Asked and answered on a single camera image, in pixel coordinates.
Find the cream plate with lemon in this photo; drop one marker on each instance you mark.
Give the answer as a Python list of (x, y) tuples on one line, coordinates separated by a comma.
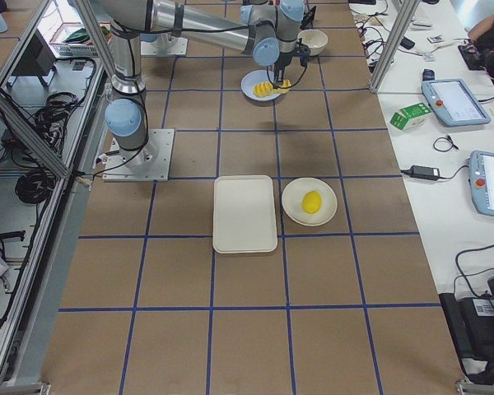
[(294, 192)]

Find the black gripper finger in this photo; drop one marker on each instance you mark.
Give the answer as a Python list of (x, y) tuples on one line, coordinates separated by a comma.
[(276, 86)]

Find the black plate rack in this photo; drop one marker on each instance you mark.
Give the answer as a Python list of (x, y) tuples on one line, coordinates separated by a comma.
[(308, 18)]

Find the white ceramic bowl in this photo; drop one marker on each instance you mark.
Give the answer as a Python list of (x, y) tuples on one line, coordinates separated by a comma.
[(316, 40)]

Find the aluminium frame post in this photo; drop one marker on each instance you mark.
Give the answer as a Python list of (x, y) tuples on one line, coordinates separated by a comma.
[(405, 13)]

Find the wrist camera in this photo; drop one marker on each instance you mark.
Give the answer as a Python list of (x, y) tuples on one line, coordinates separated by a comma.
[(303, 53)]

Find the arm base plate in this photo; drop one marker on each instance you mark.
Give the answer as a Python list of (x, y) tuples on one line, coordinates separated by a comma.
[(162, 46), (152, 163)]

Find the green white carton box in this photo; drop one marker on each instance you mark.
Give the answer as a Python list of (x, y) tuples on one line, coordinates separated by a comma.
[(410, 116)]

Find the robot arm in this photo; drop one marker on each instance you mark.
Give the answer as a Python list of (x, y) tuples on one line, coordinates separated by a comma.
[(267, 31)]

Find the yellow striped bread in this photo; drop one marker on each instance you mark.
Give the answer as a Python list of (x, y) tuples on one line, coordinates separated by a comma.
[(265, 89)]

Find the blue plate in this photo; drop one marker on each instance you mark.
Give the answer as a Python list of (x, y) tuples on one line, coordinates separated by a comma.
[(250, 80)]

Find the white rectangular tray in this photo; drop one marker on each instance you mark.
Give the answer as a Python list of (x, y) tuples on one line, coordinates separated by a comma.
[(244, 215)]

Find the black power adapter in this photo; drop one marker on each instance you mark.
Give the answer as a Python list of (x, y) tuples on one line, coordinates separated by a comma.
[(424, 172)]

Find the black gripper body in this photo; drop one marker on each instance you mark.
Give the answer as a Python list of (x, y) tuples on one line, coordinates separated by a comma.
[(281, 63)]

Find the yellow lemon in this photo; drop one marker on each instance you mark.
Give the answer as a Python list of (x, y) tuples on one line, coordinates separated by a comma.
[(311, 202)]

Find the far teach pendant tablet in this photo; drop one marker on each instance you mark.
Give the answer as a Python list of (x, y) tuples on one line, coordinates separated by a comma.
[(453, 103)]

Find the teach pendant tablet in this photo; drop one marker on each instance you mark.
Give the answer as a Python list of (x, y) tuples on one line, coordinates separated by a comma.
[(481, 180), (453, 103)]

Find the near teach pendant tablet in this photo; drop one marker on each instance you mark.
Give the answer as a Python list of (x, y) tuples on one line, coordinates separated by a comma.
[(481, 180)]

